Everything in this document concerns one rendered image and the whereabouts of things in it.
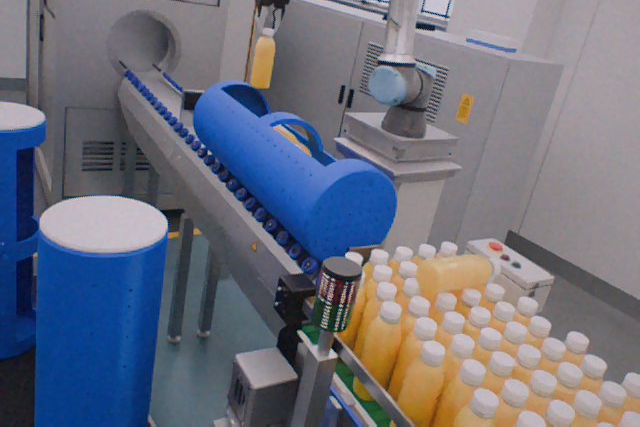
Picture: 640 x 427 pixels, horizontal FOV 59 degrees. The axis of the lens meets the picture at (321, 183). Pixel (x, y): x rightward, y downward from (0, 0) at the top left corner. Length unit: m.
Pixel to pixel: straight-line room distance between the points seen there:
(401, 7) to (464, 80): 1.40
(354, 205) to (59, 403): 0.85
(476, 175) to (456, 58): 0.62
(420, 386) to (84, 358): 0.78
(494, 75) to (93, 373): 2.23
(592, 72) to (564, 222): 1.01
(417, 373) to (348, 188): 0.55
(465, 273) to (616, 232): 2.93
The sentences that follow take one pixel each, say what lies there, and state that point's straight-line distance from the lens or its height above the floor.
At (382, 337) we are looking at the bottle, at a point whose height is 1.05.
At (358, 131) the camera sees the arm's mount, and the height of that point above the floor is 1.19.
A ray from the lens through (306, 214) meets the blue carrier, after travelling 1.39.
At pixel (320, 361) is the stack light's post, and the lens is 0.94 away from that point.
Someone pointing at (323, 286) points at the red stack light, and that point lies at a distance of 0.87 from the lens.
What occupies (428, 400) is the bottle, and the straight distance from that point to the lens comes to 1.07.
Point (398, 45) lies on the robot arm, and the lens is 1.70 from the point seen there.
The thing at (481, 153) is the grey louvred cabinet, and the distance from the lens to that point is 3.00.
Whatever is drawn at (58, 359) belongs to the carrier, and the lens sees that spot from 1.48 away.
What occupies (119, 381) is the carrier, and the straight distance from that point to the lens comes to 1.51.
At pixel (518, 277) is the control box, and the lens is 1.41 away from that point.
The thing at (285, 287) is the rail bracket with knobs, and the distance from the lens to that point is 1.30.
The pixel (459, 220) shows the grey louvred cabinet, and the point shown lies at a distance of 3.10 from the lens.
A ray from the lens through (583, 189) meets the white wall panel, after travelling 4.15.
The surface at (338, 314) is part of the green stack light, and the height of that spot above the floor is 1.19.
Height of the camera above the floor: 1.67
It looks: 20 degrees down
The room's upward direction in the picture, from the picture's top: 12 degrees clockwise
